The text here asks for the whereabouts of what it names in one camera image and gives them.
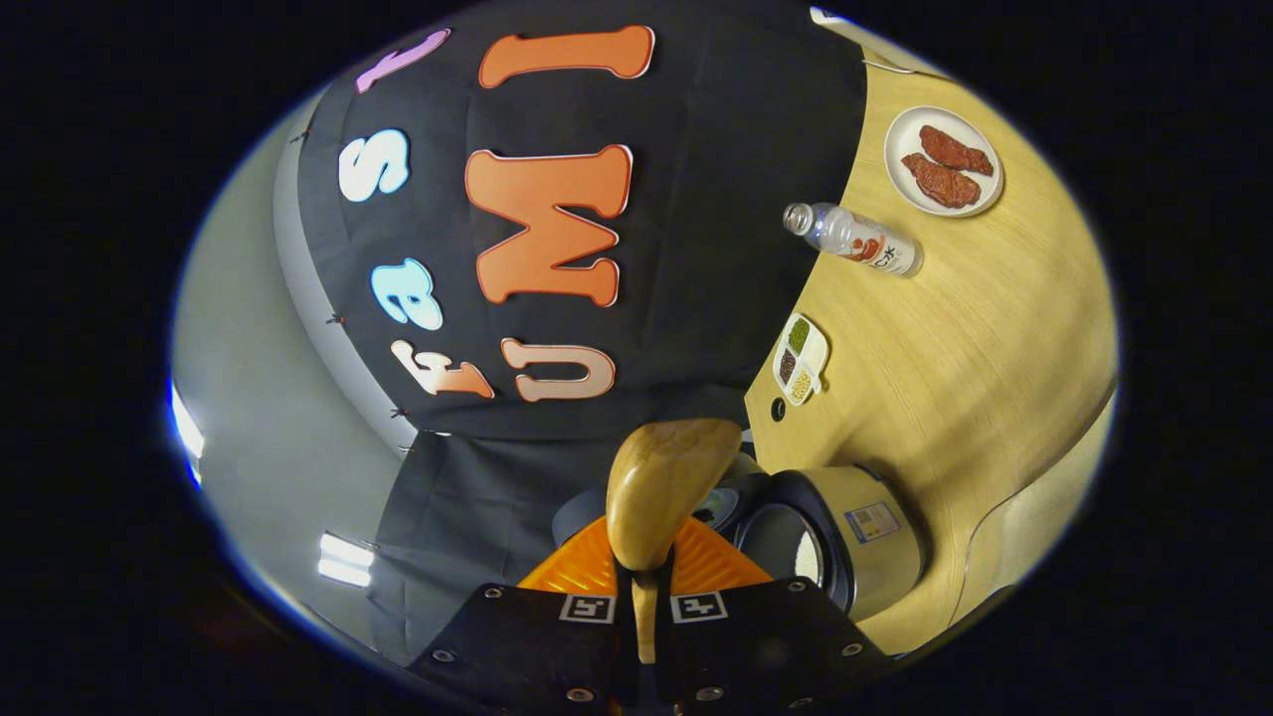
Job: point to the red meat piece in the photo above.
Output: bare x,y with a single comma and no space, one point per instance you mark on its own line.
940,184
955,151

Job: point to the clear plastic drink bottle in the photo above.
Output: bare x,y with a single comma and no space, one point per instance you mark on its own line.
865,242

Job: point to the white round plate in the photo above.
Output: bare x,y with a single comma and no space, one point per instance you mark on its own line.
900,139

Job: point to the clear glass tray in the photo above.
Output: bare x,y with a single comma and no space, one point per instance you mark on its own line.
1034,527

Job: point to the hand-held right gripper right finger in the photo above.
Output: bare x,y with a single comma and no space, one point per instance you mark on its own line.
666,646

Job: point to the black backdrop cloth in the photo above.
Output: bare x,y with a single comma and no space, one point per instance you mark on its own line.
716,199

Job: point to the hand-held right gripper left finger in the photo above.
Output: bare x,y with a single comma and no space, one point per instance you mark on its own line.
623,646

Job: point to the white divided bean dish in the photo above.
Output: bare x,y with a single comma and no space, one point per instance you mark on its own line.
801,358

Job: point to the silver and black rice cooker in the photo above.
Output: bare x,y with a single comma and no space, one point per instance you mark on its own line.
875,567

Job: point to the wooden spoon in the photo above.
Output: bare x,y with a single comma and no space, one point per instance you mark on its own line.
661,487

